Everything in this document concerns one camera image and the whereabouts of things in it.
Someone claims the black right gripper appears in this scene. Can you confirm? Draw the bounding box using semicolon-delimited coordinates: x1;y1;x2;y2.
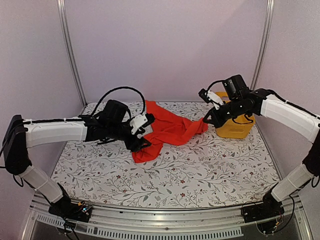
203;97;245;128

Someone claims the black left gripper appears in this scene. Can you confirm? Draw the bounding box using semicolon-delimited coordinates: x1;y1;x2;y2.
107;119;152;153

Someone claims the red t-shirt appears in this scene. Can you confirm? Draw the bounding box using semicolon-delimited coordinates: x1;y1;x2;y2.
132;101;208;164

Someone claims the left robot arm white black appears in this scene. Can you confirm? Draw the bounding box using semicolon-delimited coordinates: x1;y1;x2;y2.
0;100;155;217

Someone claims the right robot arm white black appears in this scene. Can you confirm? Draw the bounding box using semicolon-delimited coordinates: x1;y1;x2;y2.
198;74;320;218

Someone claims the yellow plastic basket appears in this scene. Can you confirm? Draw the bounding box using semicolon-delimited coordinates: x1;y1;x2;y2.
214;91;256;139

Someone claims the floral patterned table mat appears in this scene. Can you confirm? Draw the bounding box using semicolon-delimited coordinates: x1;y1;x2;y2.
48;100;283;209

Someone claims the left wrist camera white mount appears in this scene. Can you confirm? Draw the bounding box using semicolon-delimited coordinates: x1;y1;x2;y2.
129;113;155;135

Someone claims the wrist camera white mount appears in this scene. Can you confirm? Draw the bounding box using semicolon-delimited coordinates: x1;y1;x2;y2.
129;113;155;135
198;88;224;110

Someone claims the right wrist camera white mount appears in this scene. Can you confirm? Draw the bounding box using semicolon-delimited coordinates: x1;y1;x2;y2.
198;88;224;110

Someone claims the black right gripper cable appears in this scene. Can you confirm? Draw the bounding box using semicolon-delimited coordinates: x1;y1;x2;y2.
205;79;227;95

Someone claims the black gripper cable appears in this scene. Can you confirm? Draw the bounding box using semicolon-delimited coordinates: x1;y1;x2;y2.
205;79;227;95
89;86;147;118

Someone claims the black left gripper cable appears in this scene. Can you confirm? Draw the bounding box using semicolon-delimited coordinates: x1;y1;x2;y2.
89;86;147;118

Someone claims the right aluminium corner post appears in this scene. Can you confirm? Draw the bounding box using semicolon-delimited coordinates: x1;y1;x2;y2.
250;0;275;90

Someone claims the aluminium corner post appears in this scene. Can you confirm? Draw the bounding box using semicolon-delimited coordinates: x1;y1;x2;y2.
56;0;88;107
250;0;275;90

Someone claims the aluminium front rail frame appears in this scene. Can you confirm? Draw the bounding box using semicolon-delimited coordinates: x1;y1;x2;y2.
21;194;316;240

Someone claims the left aluminium corner post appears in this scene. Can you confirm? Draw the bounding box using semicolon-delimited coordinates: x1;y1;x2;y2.
56;0;88;107

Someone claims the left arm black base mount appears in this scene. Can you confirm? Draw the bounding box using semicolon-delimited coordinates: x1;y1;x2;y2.
48;199;93;223

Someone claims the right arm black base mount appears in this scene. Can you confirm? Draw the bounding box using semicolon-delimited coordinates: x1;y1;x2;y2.
240;198;285;223

